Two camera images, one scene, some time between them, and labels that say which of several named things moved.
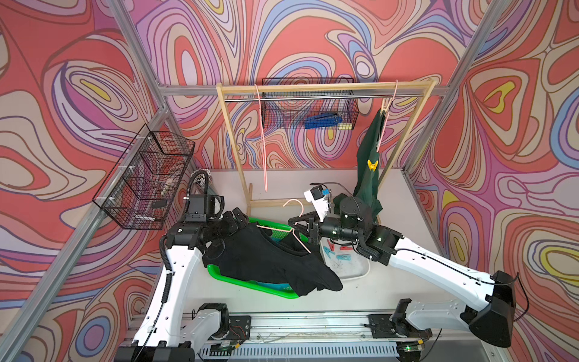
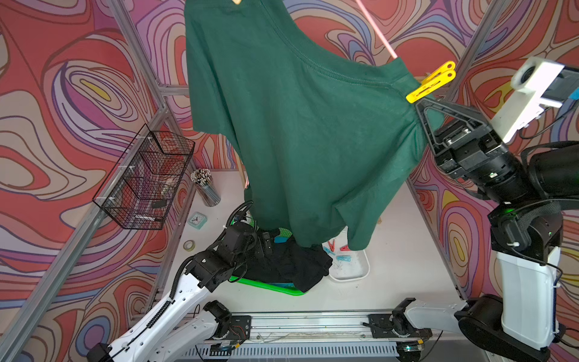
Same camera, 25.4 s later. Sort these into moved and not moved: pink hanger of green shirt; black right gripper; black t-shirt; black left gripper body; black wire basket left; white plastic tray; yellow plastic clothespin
Moved: yellow plastic clothespin; black right gripper; black left gripper body; pink hanger of green shirt; black t-shirt
Not moved: black wire basket left; white plastic tray
